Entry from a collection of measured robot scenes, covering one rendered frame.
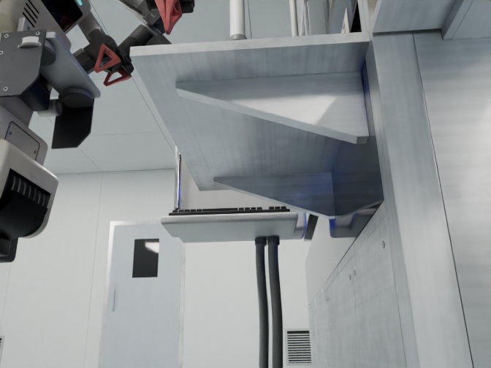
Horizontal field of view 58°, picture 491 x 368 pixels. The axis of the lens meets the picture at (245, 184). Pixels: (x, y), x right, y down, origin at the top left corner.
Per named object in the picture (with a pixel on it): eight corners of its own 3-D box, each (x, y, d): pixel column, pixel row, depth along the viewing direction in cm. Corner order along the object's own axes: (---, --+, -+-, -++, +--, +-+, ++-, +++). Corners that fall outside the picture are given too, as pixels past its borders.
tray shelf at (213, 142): (353, 184, 138) (352, 178, 139) (419, 38, 72) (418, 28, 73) (199, 190, 141) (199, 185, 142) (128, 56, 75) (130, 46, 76)
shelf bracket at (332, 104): (366, 143, 79) (358, 80, 84) (369, 136, 76) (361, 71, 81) (176, 152, 81) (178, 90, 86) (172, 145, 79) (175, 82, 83)
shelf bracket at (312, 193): (334, 218, 126) (329, 175, 131) (335, 215, 123) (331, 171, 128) (214, 223, 128) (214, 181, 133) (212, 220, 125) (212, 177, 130)
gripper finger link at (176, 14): (174, 20, 88) (175, -18, 91) (139, 23, 88) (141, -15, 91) (182, 42, 94) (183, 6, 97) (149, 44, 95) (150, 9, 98)
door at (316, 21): (317, 122, 174) (307, 1, 194) (329, 47, 130) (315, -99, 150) (316, 122, 174) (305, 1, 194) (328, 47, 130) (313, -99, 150)
